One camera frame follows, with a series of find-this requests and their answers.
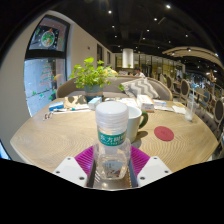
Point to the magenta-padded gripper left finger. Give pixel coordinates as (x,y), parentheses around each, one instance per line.
(71,171)

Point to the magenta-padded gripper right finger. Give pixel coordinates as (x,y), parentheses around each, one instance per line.
(153,170)

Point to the clear plastic water bottle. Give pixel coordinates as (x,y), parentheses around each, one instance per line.
(111,120)

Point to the flat round red coaster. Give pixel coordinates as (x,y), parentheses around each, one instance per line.
(164,133)

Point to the white paper napkin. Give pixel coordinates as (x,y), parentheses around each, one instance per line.
(179,109)

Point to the small blue packet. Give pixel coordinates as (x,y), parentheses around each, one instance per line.
(56,106)

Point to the printed paper leaflet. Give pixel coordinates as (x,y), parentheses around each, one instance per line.
(159,103)

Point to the clear plastic cup with straw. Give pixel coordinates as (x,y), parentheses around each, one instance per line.
(190,111)

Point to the cow print pouch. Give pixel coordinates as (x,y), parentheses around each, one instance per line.
(76,101)

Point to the yellow card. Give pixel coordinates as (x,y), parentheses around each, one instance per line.
(179,103)

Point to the blue and white tissue box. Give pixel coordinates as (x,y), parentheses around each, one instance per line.
(94,102)

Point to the grey tufted chair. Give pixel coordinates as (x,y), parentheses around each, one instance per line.
(207,120)

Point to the grey chevron cushion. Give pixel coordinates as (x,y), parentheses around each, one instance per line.
(141,87)

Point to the group of wooden dining chairs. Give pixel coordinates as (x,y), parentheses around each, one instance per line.
(184,88)

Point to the grey curved sofa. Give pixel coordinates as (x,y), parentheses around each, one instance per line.
(115,85)

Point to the green potted plant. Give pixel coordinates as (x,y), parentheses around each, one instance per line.
(89,76)

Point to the person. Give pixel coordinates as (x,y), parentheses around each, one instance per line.
(138,72)
(112,72)

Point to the window with colourful decals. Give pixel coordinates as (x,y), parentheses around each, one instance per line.
(45,66)

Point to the white round column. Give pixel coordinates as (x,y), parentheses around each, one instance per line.
(128,58)

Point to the group of ceiling spotlights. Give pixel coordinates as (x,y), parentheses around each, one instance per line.
(168,6)

